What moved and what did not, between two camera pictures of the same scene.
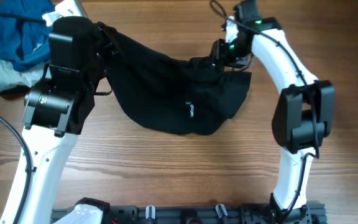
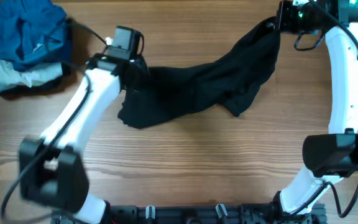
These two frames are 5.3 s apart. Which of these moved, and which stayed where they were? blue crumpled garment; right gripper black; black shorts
Moved: black shorts; right gripper black
Stayed: blue crumpled garment
